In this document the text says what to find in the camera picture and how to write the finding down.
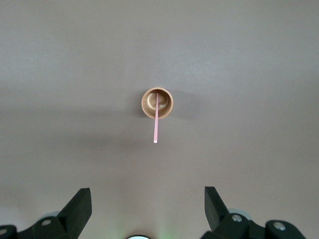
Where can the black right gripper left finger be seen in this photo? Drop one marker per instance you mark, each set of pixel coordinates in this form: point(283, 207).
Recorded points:
point(72, 214)

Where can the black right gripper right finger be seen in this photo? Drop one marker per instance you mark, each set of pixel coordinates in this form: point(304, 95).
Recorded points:
point(219, 216)

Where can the pink straw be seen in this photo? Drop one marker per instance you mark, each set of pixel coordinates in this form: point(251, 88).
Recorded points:
point(156, 124)

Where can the orange cylindrical cup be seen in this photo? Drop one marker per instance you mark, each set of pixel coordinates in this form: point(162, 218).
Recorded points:
point(145, 109)

